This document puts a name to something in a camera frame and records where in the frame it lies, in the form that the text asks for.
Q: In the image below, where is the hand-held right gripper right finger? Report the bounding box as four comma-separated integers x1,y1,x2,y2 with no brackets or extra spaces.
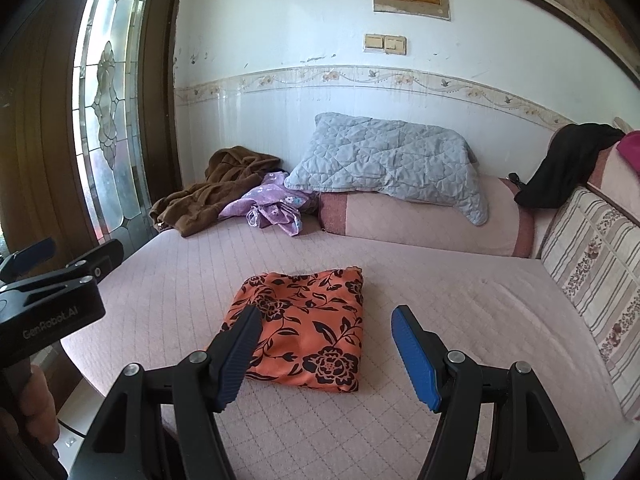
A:
391,304,586,480

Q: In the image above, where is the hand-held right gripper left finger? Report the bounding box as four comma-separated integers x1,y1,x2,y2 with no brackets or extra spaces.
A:
72,305,264,480

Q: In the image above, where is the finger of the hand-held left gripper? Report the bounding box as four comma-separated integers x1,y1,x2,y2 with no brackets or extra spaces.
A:
17,238,125,292
0,237,57,282

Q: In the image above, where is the orange black floral garment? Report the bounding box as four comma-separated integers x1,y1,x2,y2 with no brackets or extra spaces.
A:
220,268,365,393

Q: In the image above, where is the person's left forearm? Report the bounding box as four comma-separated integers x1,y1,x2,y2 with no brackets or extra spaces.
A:
0,410,69,480

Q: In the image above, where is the person's left hand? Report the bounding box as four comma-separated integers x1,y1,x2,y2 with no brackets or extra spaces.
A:
0,362,60,447

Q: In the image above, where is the pink quilted sofa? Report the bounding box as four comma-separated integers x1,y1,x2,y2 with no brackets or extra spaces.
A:
60,117,640,480

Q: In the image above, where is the pink bolster cushion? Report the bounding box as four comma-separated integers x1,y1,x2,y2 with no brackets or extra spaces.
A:
318,175,536,259

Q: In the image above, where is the brown fleece robe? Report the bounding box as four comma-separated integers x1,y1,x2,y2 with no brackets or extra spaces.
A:
149,146,283,238

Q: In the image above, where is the stained glass wooden door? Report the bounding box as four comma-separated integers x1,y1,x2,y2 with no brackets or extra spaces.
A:
0,0,190,263

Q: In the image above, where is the purple printed garment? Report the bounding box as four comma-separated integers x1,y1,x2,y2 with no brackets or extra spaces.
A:
218,171,321,237

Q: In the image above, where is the grey quilted pillow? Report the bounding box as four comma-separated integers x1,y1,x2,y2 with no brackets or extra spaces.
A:
284,112,490,226

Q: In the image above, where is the striped floral back cushion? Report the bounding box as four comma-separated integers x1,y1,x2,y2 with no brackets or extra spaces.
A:
540,185,640,423

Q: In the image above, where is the magenta cloth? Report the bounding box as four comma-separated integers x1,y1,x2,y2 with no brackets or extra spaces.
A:
616,130,640,177

